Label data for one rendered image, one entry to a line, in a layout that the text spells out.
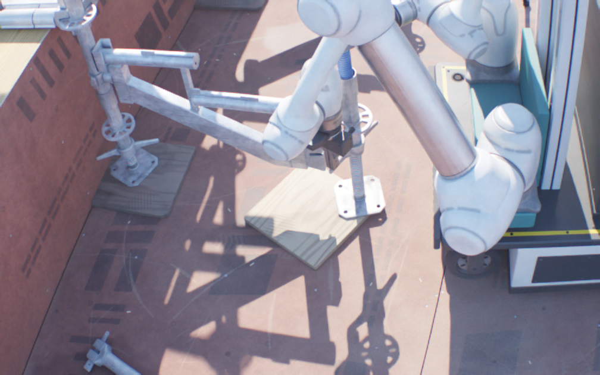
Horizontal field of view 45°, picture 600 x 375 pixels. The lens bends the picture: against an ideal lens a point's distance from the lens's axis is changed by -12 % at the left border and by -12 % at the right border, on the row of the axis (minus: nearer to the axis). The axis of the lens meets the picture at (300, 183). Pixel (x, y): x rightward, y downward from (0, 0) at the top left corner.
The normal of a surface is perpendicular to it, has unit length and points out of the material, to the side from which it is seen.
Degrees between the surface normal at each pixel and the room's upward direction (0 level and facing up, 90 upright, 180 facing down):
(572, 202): 0
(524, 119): 8
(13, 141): 90
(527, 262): 90
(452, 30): 62
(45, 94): 90
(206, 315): 0
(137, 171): 0
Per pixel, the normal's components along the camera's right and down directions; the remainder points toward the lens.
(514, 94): -0.12, -0.62
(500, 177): 0.65, -0.16
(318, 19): -0.56, 0.63
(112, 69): -0.25, 0.77
